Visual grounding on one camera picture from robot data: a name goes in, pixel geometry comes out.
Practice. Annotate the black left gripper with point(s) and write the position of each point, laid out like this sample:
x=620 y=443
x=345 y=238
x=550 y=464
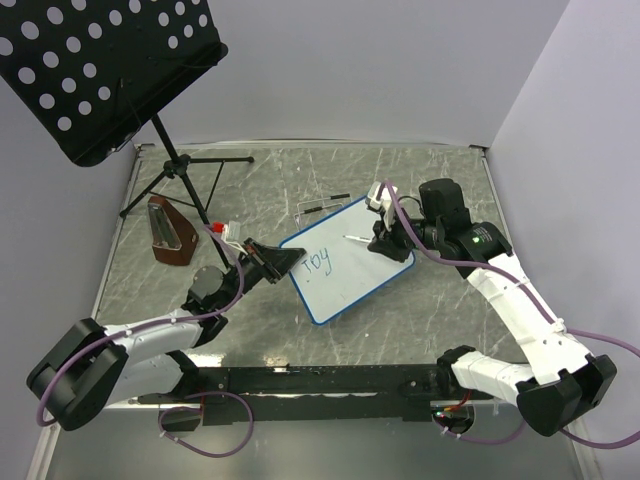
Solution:
x=271 y=262

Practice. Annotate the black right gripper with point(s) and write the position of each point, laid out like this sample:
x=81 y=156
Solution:
x=382 y=237

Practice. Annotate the white whiteboard marker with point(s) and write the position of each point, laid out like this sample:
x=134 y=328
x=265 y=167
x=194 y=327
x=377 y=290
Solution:
x=357 y=238

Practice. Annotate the blue framed whiteboard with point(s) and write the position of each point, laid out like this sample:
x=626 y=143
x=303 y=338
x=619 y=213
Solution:
x=337 y=273

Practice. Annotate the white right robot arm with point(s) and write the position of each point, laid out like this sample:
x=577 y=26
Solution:
x=561 y=379

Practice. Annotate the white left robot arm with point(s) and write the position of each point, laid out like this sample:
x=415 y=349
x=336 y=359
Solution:
x=93 y=366

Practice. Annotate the brown wooden metronome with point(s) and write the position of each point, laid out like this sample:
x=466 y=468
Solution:
x=174 y=238

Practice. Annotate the black perforated music stand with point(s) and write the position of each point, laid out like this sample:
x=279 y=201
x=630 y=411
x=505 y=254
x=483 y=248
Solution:
x=95 y=72

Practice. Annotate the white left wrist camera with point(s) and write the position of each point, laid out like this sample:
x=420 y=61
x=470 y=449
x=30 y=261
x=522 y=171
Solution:
x=229 y=232

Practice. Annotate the wire whiteboard stand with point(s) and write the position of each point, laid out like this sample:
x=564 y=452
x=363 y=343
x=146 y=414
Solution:
x=323 y=204

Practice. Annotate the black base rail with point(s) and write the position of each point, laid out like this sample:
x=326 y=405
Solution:
x=301 y=393

